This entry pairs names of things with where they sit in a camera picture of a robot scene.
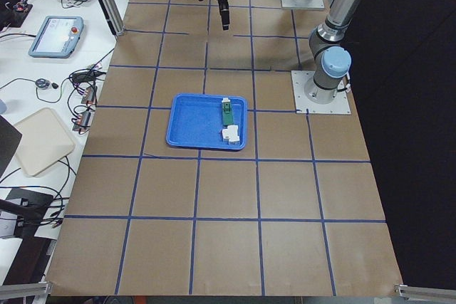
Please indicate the near teach pendant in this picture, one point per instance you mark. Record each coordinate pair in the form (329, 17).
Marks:
(57, 37)

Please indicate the beige plastic tray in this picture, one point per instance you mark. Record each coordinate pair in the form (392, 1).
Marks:
(45, 140)

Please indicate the black laptop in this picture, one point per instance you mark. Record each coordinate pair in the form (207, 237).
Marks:
(10, 138)

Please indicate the blue plastic tray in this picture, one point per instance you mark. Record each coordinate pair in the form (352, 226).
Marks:
(196, 121)

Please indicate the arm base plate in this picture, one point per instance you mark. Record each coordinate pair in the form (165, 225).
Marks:
(310, 99)

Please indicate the green terminal block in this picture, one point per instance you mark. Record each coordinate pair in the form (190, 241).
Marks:
(227, 115)

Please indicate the white relay module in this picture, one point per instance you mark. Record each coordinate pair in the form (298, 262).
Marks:
(230, 134)

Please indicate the round grey puck device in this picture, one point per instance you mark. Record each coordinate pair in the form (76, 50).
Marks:
(42, 84)

